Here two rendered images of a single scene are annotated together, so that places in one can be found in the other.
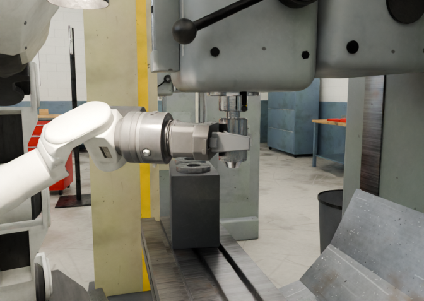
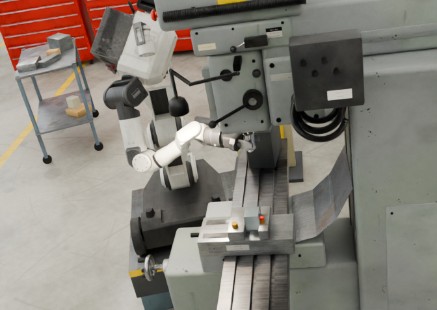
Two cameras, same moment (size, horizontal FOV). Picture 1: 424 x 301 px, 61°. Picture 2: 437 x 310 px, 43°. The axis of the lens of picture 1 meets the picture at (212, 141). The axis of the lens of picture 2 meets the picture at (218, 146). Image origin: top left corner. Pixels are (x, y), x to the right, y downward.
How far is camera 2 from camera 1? 1.68 m
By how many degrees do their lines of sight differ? 33
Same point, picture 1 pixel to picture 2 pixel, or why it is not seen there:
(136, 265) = not seen: hidden behind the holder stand
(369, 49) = (287, 119)
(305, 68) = (263, 125)
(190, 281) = (249, 188)
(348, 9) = (274, 107)
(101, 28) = not seen: outside the picture
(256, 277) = (281, 188)
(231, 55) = (232, 125)
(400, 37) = not seen: hidden behind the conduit
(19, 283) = (179, 174)
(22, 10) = (160, 71)
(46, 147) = (178, 143)
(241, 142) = (249, 145)
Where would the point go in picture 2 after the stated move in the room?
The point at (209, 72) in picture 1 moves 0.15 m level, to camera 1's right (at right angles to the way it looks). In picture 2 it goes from (225, 131) to (264, 132)
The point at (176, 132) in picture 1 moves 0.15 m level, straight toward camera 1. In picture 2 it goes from (224, 140) to (213, 160)
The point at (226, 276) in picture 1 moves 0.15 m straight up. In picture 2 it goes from (267, 187) to (263, 157)
